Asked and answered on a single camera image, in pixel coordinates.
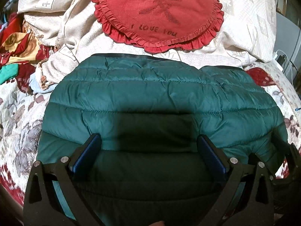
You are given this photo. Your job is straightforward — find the beige patterned bed cover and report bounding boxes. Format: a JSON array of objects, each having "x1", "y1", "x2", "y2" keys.
[{"x1": 18, "y1": 0, "x2": 277, "y2": 88}]

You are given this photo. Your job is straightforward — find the teal quilted puffer jacket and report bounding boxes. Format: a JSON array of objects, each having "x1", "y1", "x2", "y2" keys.
[{"x1": 37, "y1": 54, "x2": 288, "y2": 225}]

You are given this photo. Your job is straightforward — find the red ruffled heart pillow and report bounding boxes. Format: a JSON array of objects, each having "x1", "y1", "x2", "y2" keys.
[{"x1": 91, "y1": 0, "x2": 224, "y2": 54}]

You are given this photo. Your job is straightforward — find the white charger with cable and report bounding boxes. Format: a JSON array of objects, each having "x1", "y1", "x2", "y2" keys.
[{"x1": 273, "y1": 50, "x2": 294, "y2": 83}]

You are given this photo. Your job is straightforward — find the light blue cloth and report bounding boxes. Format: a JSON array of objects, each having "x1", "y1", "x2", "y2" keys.
[{"x1": 29, "y1": 73, "x2": 57, "y2": 94}]

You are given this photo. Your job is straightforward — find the bright green cloth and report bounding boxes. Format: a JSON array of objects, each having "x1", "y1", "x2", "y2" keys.
[{"x1": 0, "y1": 64, "x2": 19, "y2": 84}]

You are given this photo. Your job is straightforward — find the red gold floral cloth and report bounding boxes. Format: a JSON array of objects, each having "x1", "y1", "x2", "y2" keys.
[{"x1": 1, "y1": 13, "x2": 54, "y2": 66}]

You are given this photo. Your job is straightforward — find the floral white red blanket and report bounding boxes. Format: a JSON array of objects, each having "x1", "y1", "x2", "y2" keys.
[{"x1": 1, "y1": 62, "x2": 300, "y2": 205}]

